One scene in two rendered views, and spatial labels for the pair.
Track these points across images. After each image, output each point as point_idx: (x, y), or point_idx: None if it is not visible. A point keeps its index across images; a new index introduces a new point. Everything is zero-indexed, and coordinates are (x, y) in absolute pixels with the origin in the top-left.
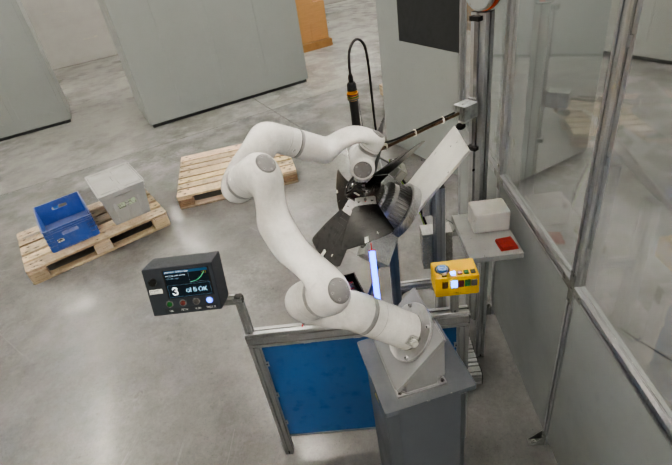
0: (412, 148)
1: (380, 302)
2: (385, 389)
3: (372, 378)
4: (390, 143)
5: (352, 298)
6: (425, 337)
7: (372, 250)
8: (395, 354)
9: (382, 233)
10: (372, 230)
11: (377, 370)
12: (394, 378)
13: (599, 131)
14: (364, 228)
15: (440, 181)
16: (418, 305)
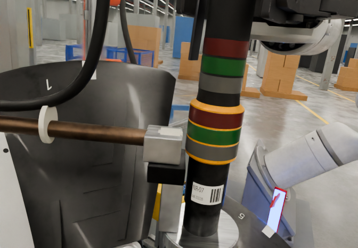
0: (100, 61)
1: (312, 132)
2: (301, 211)
3: (310, 223)
4: (17, 117)
5: (347, 126)
6: (268, 152)
7: (279, 188)
8: (289, 190)
9: (236, 206)
10: (247, 228)
11: (302, 225)
12: (294, 196)
13: None
14: (259, 247)
15: (16, 179)
16: (259, 156)
